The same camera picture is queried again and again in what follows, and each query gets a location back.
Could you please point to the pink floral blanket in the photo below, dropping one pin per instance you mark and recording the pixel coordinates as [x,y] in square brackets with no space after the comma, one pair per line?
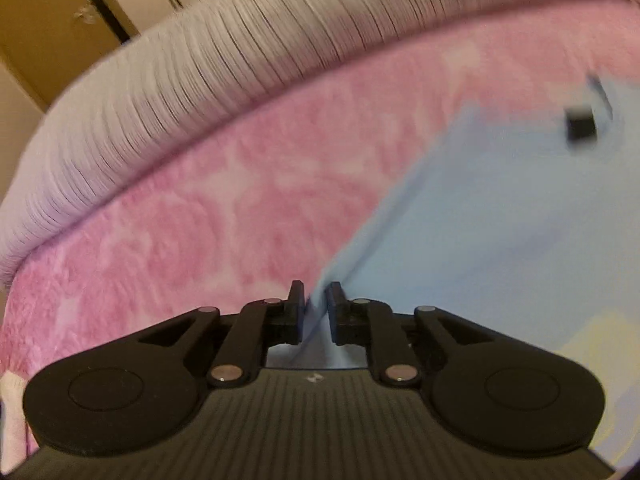
[225,200]

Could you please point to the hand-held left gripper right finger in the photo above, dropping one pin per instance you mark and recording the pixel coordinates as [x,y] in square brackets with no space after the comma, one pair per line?
[331,312]

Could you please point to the white cloth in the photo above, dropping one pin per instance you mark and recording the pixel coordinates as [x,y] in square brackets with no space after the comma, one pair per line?
[12,415]

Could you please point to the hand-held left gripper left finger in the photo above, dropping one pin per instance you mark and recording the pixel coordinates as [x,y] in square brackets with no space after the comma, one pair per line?
[299,312]

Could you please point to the lilac ribbed quilt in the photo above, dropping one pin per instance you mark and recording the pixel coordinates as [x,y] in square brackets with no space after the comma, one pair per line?
[250,45]

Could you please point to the light blue garment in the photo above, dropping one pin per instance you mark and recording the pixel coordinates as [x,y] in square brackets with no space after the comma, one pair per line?
[500,235]

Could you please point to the cream wardrobe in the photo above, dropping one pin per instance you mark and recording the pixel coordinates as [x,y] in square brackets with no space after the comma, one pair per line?
[45,10]

